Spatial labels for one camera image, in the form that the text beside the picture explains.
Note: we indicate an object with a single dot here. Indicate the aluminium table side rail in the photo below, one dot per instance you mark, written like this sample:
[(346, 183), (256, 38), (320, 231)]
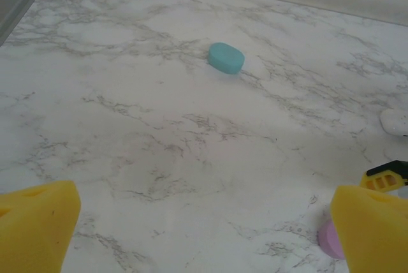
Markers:
[(19, 8)]

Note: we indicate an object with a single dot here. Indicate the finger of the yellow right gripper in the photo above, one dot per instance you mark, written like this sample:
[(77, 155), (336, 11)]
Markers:
[(384, 179)]

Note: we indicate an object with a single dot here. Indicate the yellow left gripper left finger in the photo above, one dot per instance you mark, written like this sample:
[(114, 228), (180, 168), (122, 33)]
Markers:
[(35, 222)]

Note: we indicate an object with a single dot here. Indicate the teal earbud charging case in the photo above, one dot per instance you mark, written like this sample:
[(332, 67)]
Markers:
[(226, 58)]

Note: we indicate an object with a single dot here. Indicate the pink earbud charging case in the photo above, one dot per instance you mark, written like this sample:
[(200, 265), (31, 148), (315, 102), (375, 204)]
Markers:
[(330, 241)]

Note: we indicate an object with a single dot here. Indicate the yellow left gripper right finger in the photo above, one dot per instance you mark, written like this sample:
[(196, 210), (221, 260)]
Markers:
[(373, 228)]

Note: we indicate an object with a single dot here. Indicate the white earbud charging case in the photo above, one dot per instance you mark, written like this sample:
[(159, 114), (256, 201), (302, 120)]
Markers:
[(395, 123)]

